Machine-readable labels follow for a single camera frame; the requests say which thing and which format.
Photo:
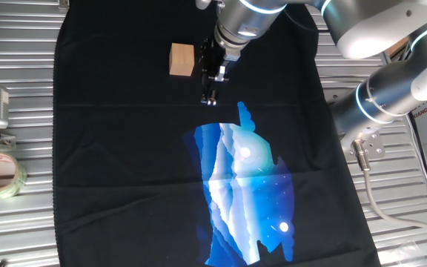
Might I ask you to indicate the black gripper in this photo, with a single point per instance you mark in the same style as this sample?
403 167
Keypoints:
210 53

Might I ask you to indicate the small wooden block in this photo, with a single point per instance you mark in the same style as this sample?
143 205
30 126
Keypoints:
181 59

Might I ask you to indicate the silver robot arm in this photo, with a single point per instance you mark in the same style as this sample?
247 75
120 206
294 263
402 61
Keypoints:
384 92

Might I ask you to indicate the black cloth with blue print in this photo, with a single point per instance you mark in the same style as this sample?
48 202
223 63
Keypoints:
124 148

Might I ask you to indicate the brown wooden board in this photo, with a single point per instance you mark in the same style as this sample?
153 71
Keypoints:
399 46

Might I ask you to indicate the clear tape roll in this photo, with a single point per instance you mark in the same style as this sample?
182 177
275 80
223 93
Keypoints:
19 181

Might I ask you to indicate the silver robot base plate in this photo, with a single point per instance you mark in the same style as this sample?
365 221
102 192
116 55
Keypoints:
374 142

